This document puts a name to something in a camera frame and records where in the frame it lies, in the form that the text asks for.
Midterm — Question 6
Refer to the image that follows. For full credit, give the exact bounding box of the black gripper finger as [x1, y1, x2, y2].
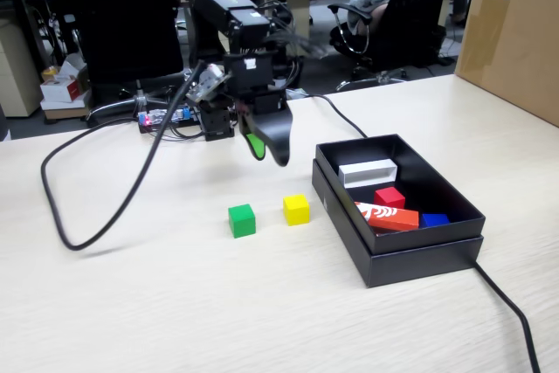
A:
[252, 106, 293, 168]
[238, 113, 267, 161]

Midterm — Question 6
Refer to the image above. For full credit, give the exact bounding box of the white rectangular sleeve box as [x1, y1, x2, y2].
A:
[338, 157, 399, 190]

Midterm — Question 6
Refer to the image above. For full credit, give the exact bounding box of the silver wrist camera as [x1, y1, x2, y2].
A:
[185, 62, 231, 107]

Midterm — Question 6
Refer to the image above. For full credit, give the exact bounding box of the black chair with chrome armrests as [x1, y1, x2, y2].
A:
[327, 0, 458, 93]

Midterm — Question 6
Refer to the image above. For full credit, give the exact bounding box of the black open box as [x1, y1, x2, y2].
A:
[311, 158, 485, 289]
[314, 133, 487, 256]

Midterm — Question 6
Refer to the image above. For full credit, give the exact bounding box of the green wooden cube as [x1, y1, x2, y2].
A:
[227, 204, 257, 239]

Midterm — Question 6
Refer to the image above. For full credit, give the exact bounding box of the controller board with red LED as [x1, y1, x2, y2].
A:
[137, 106, 193, 128]

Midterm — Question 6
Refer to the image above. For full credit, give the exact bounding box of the red wooden cube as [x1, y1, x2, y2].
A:
[373, 186, 407, 211]

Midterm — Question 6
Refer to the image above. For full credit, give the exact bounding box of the orange box with white print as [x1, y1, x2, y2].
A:
[354, 201, 420, 233]

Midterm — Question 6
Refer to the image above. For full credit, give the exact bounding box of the yellow wooden cube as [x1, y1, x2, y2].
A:
[282, 193, 311, 227]

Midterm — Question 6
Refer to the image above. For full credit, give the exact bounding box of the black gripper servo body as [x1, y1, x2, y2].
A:
[235, 89, 289, 119]

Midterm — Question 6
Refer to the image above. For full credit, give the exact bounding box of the white and red carton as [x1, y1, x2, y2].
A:
[40, 53, 91, 103]

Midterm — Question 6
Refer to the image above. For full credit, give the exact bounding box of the blue wooden cube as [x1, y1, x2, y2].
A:
[421, 212, 451, 229]

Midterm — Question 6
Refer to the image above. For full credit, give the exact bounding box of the large brown cardboard box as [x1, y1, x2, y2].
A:
[453, 0, 559, 126]

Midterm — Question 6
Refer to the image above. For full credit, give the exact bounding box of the beige drawer cabinet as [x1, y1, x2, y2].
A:
[0, 18, 44, 119]

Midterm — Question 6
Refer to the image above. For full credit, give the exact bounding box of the beige pedestal cabinet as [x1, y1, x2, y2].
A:
[286, 0, 314, 58]

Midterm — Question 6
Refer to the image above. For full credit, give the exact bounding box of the thick black camera cable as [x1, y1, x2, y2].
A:
[39, 60, 206, 252]

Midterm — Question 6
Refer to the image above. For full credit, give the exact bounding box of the black high-back office chair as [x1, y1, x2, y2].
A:
[64, 0, 184, 123]

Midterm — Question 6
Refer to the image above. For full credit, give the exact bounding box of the thick black table cable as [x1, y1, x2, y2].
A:
[286, 93, 542, 373]

